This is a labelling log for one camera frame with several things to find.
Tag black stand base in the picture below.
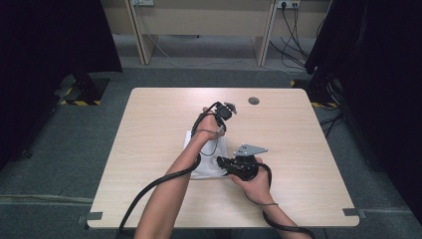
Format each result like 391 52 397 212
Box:
64 71 111 107
307 70 344 110

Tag white wall socket with plugs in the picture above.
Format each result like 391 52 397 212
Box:
276 0 302 10

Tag black floor cables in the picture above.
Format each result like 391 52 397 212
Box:
318 112 346 139

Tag grey wrist strap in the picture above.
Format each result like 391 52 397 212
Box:
189 123 227 158
244 193 281 208

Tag person's left hand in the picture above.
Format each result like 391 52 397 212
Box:
194 106 227 142

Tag bundle of black power cables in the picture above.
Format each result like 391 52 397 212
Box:
268 2 313 72

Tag grey right wrist strap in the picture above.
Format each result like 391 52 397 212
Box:
244 193 281 208

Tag black curtain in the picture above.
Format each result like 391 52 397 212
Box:
304 0 422 227
0 0 123 171

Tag person's right hand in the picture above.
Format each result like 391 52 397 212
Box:
228 156 274 206

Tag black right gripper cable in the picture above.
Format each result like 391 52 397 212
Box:
254 161 317 239

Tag grey left wrist strap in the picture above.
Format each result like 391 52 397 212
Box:
189 123 227 158

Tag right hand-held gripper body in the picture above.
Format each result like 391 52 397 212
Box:
225 142 269 182

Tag yellow black hazard tape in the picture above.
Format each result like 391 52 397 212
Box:
310 101 338 110
59 99 103 107

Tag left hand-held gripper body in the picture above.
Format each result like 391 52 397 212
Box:
214 101 239 122

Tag beige desk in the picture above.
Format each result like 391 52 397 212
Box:
99 0 333 67

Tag white tank top black trim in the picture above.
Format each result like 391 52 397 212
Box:
182 129 234 180

